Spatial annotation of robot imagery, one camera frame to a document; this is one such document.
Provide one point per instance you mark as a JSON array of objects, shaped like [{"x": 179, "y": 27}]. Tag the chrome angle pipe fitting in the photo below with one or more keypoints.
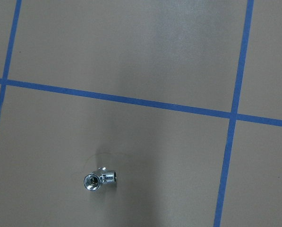
[{"x": 102, "y": 176}]

